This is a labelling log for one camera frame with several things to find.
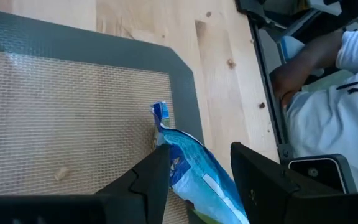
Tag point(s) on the grey-bordered silicone baking mat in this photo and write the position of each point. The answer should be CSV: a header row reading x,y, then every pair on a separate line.
x,y
73,109

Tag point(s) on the person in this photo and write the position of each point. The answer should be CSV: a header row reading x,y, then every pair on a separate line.
x,y
322,124

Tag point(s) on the blue granola bar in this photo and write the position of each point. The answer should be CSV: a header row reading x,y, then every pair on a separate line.
x,y
197,174

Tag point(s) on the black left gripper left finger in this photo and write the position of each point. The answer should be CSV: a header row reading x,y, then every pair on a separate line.
x,y
148,186

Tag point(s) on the black device pale rim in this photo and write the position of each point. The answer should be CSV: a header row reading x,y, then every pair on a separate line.
x,y
319,174

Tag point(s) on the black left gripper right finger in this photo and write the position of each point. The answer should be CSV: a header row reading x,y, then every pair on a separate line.
x,y
259,186

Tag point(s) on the black aluminium table frame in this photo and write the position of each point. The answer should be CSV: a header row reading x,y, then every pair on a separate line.
x,y
279,124

